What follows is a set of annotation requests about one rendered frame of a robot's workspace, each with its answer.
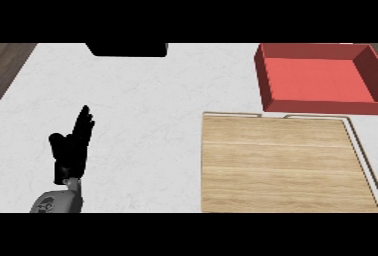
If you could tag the pale wooden tray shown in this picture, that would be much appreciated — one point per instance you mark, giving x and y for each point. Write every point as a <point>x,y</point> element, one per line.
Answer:
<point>281,166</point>

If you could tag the red open box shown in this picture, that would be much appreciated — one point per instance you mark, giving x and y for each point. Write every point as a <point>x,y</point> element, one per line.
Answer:
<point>315,81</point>

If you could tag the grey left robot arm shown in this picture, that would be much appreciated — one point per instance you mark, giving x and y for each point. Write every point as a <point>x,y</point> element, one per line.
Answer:
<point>58,201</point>

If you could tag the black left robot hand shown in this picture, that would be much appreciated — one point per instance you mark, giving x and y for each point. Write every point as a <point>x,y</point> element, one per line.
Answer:
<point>73,150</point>

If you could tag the black appliance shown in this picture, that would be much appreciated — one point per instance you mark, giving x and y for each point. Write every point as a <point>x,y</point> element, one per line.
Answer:
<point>129,49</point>

